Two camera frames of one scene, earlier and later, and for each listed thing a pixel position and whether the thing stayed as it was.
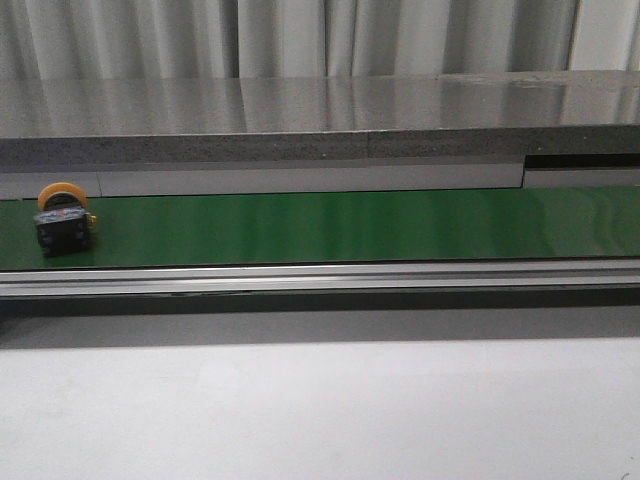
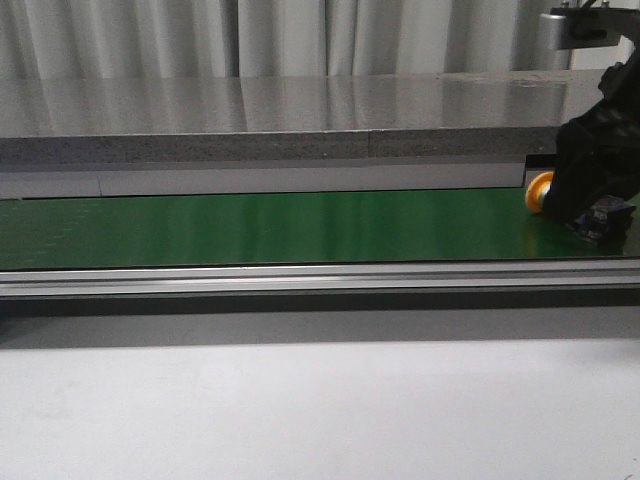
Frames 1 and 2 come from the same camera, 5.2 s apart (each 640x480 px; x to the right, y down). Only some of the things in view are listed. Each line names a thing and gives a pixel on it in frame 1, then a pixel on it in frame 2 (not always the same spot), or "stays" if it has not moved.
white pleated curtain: (275, 39) stays
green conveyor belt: (205, 230) stays
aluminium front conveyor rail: (321, 279) stays
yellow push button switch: (63, 223) → (606, 220)
